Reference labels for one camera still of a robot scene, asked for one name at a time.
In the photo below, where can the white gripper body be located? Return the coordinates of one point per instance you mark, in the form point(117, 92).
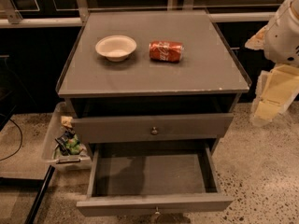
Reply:
point(282, 40)

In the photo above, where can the grey drawer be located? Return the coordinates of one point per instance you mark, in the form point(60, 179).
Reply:
point(151, 128)
point(142, 178)

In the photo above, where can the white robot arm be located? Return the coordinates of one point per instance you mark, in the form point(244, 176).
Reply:
point(279, 41)

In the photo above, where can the grey wooden drawer cabinet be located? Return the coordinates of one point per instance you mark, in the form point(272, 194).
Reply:
point(207, 80)

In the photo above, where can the grey top drawer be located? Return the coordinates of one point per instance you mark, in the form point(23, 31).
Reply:
point(151, 128)

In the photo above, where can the red cola can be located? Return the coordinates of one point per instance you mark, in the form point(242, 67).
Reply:
point(166, 51)

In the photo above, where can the white paper bowl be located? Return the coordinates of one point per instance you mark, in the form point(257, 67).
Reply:
point(116, 48)

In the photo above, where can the crumpled tan wrapper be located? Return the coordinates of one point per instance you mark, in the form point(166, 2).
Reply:
point(66, 121)

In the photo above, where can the green snack bag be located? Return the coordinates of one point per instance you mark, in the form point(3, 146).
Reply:
point(68, 143)

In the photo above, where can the clear plastic storage bin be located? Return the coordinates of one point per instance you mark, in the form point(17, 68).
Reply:
point(51, 152)

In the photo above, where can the black metal floor bar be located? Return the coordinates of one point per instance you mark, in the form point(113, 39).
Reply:
point(41, 185)

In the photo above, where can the metal railing frame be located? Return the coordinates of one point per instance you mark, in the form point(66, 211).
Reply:
point(81, 6)

